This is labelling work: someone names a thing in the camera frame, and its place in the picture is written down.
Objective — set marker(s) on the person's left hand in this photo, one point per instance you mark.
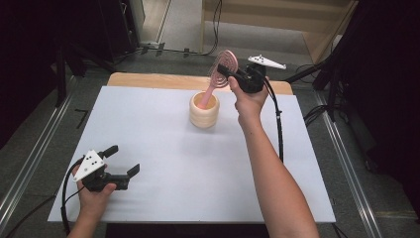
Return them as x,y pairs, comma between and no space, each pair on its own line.
94,200

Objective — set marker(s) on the cream ribbed cup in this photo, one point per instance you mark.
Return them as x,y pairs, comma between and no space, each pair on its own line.
204,115

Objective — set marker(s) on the metal floor rail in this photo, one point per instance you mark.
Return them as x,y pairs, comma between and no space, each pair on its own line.
36,155
350,178

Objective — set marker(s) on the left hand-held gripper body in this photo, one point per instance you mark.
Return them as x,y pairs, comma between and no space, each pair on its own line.
89,163

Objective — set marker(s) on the person's right hand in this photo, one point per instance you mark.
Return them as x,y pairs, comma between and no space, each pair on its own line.
249,104

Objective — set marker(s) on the black equipment cabinet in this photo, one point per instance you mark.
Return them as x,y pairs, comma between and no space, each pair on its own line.
119,29

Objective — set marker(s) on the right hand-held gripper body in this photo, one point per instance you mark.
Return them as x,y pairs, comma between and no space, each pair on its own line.
252,81

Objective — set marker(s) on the pink hairbrush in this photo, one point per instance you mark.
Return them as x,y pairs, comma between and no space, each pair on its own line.
220,74

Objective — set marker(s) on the black metal stand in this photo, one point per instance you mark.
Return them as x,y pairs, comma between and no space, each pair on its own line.
333,95

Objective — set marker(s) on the wooden platform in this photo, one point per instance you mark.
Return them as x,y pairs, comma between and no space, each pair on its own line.
264,20

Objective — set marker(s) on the white board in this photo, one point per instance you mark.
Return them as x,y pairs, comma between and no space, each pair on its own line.
171,172

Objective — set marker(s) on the wooden table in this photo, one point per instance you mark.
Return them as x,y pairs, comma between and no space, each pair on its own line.
158,80

